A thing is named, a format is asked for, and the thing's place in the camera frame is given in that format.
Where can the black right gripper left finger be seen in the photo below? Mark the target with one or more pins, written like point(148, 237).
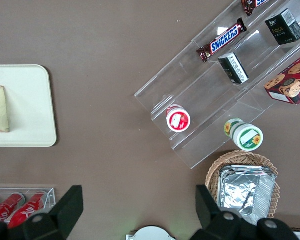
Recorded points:
point(62, 215)

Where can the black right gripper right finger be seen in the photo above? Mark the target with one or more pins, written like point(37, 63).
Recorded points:
point(215, 222)

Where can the triangular sandwich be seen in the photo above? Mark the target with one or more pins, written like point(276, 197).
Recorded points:
point(0, 112)

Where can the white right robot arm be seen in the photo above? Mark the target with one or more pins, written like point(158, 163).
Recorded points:
point(151, 233)

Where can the light tan wicker basket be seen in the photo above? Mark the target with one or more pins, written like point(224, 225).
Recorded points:
point(240, 157)

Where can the cream plastic tray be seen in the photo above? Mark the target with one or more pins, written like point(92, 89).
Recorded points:
point(30, 105)

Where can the clear acrylic bottle rack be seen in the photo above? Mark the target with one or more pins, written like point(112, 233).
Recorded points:
point(51, 195)

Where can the red cola bottle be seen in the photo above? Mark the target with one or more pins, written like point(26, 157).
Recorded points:
point(3, 208)
point(27, 211)

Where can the aluminium foil container stack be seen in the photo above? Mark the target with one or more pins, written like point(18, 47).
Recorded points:
point(242, 192)

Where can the green lid yogurt cup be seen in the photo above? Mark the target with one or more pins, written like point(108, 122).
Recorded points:
point(247, 137)

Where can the red lid yogurt cup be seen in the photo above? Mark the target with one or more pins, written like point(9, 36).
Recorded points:
point(178, 120)

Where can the clear acrylic step display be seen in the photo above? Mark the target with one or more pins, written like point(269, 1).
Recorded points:
point(210, 100)

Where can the small black carton box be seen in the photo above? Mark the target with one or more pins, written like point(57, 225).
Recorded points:
point(285, 26)
point(233, 68)

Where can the red plaid cookie box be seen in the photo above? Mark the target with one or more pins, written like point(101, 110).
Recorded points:
point(293, 83)

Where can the Snickers chocolate bar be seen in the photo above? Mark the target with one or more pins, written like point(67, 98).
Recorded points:
point(222, 40)
point(251, 5)

